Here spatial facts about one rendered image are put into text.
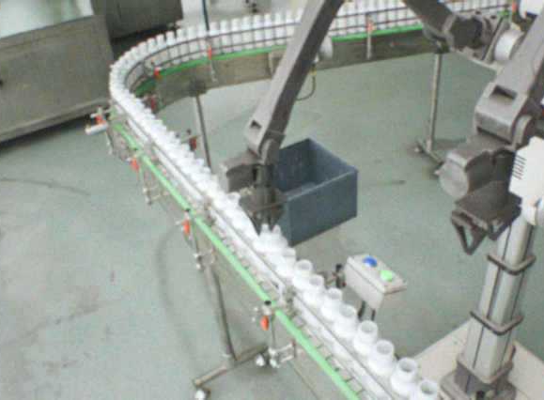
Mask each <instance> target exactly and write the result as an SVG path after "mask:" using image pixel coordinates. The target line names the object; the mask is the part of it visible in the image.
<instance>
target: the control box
mask: <svg viewBox="0 0 544 400"><path fill-rule="evenodd" d="M368 256H370V257H373V258H375V259H376V260H377V264H376V266H370V265H367V264H366V263H365V262H364V260H365V258H366V257H368ZM385 270H389V271H391V272H392V273H393V275H394V276H393V278H392V279H391V280H387V279H384V278H382V277H381V273H382V272H383V271H385ZM344 273H345V274H346V281H345V284H346V285H347V286H349V287H350V288H351V289H352V290H353V291H354V292H355V293H356V294H357V295H358V296H359V297H360V298H361V299H362V303H361V307H360V310H359V311H358V313H357V315H358V316H359V317H360V318H361V317H362V315H363V314H364V312H365V308H366V304H368V305H369V306H370V307H371V308H372V309H373V311H372V317H371V322H373V321H374V316H375V311H376V312H379V311H383V310H387V309H391V308H395V307H398V305H399V303H400V301H401V298H402V296H403V293H404V291H405V288H406V285H407V283H406V282H405V281H404V280H402V279H401V277H400V276H399V275H397V274H396V273H395V272H394V271H392V270H391V269H390V268H389V267H387V266H386V265H385V264H384V263H382V262H381V261H380V260H379V258H377V257H376V256H375V255H374V254H372V253H370V254H358V255H357V256H353V257H349V258H348V261H347V264H346V267H345V269H344Z"/></svg>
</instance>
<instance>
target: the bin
mask: <svg viewBox="0 0 544 400"><path fill-rule="evenodd" d="M358 172H359V169H358V168H357V167H355V166H353V165H351V164H350V163H348V162H346V161H345V160H343V159H342V158H340V157H339V156H337V155H336V154H334V153H333V152H332V151H331V150H329V149H328V148H326V147H325V146H323V145H321V144H320V143H318V142H317V141H315V140H314V139H312V138H311V137H308V138H306V139H303V140H302V141H299V142H296V143H294V144H290V145H288V146H283V147H281V148H279V150H278V162H275V163H274V184H275V187H276V188H277V190H278V191H279V192H280V193H282V194H283V195H284V196H285V197H286V198H287V199H288V203H287V204H286V203H285V204H282V206H283V207H284V213H283V215H282V216H281V217H280V219H279V220H278V222H277V223H276V225H278V226H279V228H280V231H281V234H282V236H283V237H284V238H286V240H287V243H288V247H289V248H290V249H292V248H294V247H296V246H298V244H300V243H302V242H304V241H307V240H309V239H311V238H313V237H315V236H317V235H319V234H321V233H323V232H326V231H328V230H330V229H332V228H334V227H336V226H338V225H340V224H342V223H344V222H347V221H349V220H351V219H354V218H356V217H358Z"/></svg>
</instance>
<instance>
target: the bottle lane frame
mask: <svg viewBox="0 0 544 400"><path fill-rule="evenodd" d="M117 129H118V132H119V133H120V136H121V137H122V138H123V139H124V141H125V143H126V147H127V148H128V149H129V151H130V152H129V157H130V158H131V157H134V155H133V152H134V150H133V149H134V148H135V147H138V149H139V152H140V153H141V154H142V153H144V152H143V151H142V149H141V148H140V147H139V146H138V145H137V144H136V143H135V142H134V140H133V139H132V138H131V137H130V135H129V134H128V133H127V132H125V131H124V130H123V129H124V128H123V129H122V127H121V126H119V125H118V126H117ZM142 159H143V161H142V164H143V167H144V171H145V175H146V179H147V183H148V187H149V188H150V189H152V188H155V187H157V186H158V183H157V178H158V179H159V180H160V185H161V187H159V188H160V189H161V190H162V193H163V196H161V197H160V198H158V199H157V200H158V201H159V203H160V204H161V205H162V206H163V208H164V209H165V210H166V212H167V213H168V214H169V215H170V217H171V218H172V219H173V220H174V222H175V223H177V222H179V221H181V220H184V219H185V216H184V214H185V213H186V211H185V209H186V208H190V209H191V212H192V214H193V215H195V214H196V213H195V211H194V210H193V209H192V208H191V207H190V205H189V204H188V203H187V202H186V201H185V200H186V199H183V198H182V196H181V195H180V194H179V193H178V192H177V190H176V189H175V188H174V187H173V185H172V184H173V183H170V182H169V181H168V178H166V177H165V176H164V175H163V174H162V172H161V171H160V170H159V169H158V168H157V167H156V166H157V165H155V164H153V163H152V162H151V161H150V159H149V157H148V156H145V157H142ZM159 188H158V189H155V190H153V191H151V193H152V194H153V195H154V196H155V197H158V196H160V193H159ZM194 220H195V224H194V230H195V233H196V238H197V243H198V248H199V251H200V253H201V254H203V253H205V252H207V251H209V250H210V241H211V242H212V243H213V248H214V252H213V253H214V255H215V259H216V263H215V262H214V263H212V264H210V265H209V266H210V268H211V269H212V270H213V271H214V273H215V274H216V275H217V276H218V278H219V279H220V280H221V281H222V283H223V284H224V285H225V287H226V288H228V289H229V290H230V292H231V293H232V294H233V295H234V297H235V298H236V299H237V300H238V302H239V303H240V304H241V306H242V307H243V308H244V309H245V311H246V312H247V313H248V315H249V316H250V317H252V318H253V317H255V316H256V315H259V314H261V313H263V312H262V305H264V301H265V300H270V301H271V302H272V307H274V306H276V303H275V301H276V300H272V299H271V298H270V296H269V295H268V292H270V291H271V290H270V291H267V292H265V291H264V290H263V288H262V287H261V286H260V285H261V284H262V283H261V284H258V283H257V282H256V280H255V279H254V276H255V275H253V276H251V275H250V273H249V272H248V271H247V269H248V268H246V269H245V268H244V267H243V266H242V264H241V261H242V260H241V261H238V260H237V259H236V257H235V256H233V254H231V253H230V252H229V251H228V249H227V246H225V245H224V244H223V243H222V241H221V239H218V238H217V237H216V236H215V234H217V233H215V234H214V233H213V232H212V231H211V230H210V227H207V226H206V225H205V224H204V223H203V221H202V219H201V218H200V217H199V218H196V219H194ZM277 300H278V299H277ZM282 311H283V309H280V310H278V311H276V312H275V315H276V319H274V320H273V325H274V334H275V343H276V346H277V348H278V349H281V348H283V347H284V346H287V345H289V344H290V342H289V335H291V336H292V337H293V338H294V346H292V347H293V348H294V349H295V358H294V357H292V358H291V359H289V360H287V361H286V362H287V363H288V364H289V366H290V367H291V368H292V369H293V371H294V372H295V373H296V374H297V376H298V377H299V378H300V379H301V381H302V382H303V384H305V385H306V386H307V388H308V389H309V390H310V391H311V393H312V394H314V395H315V397H316V398H317V399H318V400H361V399H360V398H359V397H358V394H359V393H360V392H354V391H353V390H352V389H351V388H350V386H349V385H348V383H349V381H350V380H352V378H351V379H349V380H344V378H343V377H342V376H340V375H339V374H338V373H337V372H338V371H339V370H340V369H341V368H339V369H336V370H334V369H333V367H332V366H331V365H330V364H329V363H328V360H329V359H330V358H331V357H329V358H327V359H324V357H323V356H322V355H321V354H320V353H319V348H320V347H321V346H319V347H314V346H313V345H312V344H311V343H310V341H309V338H311V337H312V336H313V335H312V336H310V337H305V336H304V335H303V333H302V332H301V328H302V327H300V328H296V326H295V325H294V324H293V323H292V322H291V319H288V318H287V317H286V316H285V315H284V314H283V313H282ZM256 324H257V325H258V326H259V328H260V329H261V330H262V331H263V333H264V334H265V335H266V336H267V338H268V339H269V334H268V328H267V329H266V330H263V328H262V323H261V319H260V320H258V321H257V322H256Z"/></svg>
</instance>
